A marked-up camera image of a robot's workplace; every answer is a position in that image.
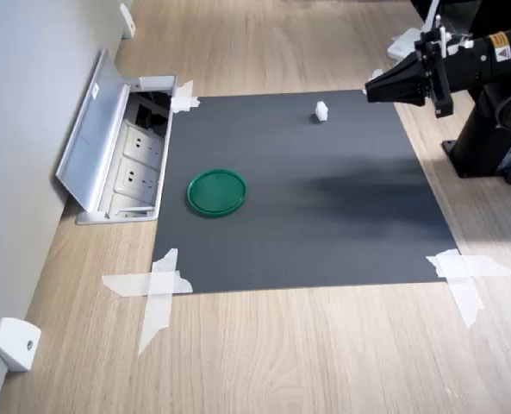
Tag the small white plastic terminal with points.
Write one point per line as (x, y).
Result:
(321, 112)

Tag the white tape strip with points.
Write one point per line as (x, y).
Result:
(475, 265)
(158, 310)
(186, 102)
(185, 88)
(468, 302)
(126, 284)
(375, 74)

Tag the white flat box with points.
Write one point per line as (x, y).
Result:
(403, 45)

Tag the black background object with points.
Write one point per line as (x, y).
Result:
(479, 13)

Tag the dark grey mat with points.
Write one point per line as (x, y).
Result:
(281, 215)

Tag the white power socket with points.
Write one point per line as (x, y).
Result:
(136, 177)
(143, 144)

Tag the grey partition panel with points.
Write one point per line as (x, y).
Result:
(18, 129)

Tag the white corner bracket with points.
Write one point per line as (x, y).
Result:
(127, 19)
(16, 345)

